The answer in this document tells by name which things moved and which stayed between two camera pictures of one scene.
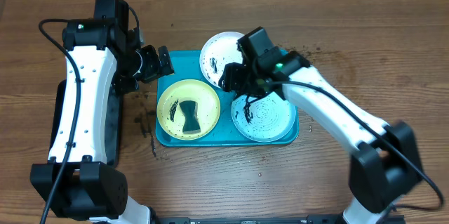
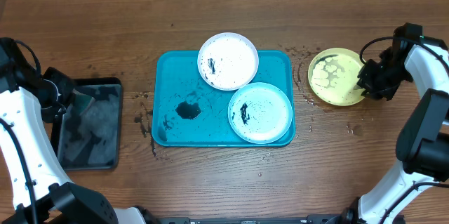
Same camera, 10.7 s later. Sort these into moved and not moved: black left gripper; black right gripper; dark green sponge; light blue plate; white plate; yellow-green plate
Moved: black left gripper; dark green sponge; yellow-green plate; black right gripper
Not moved: light blue plate; white plate
